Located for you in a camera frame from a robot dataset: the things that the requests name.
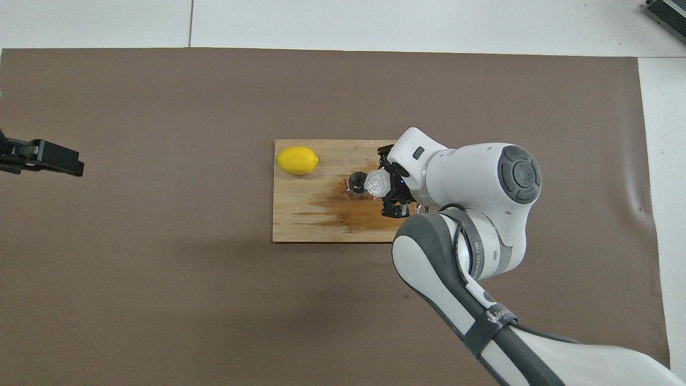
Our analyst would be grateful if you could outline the clear faceted glass cup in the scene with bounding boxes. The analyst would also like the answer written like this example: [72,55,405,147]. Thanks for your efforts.
[363,169,391,197]

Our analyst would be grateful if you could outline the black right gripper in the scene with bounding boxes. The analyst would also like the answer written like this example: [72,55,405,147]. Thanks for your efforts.
[377,144,416,218]

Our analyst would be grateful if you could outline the steel jigger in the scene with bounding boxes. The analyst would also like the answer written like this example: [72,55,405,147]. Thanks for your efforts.
[347,172,371,202]

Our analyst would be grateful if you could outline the brown table mat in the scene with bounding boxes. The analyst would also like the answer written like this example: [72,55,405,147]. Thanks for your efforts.
[0,47,673,386]

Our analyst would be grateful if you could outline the grey ribbed device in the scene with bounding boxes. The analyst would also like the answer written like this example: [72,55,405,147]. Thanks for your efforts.
[643,0,686,30]

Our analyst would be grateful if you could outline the wooden cutting board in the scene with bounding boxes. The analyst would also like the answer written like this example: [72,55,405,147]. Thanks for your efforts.
[272,139,419,243]

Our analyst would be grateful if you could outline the yellow lemon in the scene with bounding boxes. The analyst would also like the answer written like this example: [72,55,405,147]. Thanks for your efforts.
[275,146,320,176]

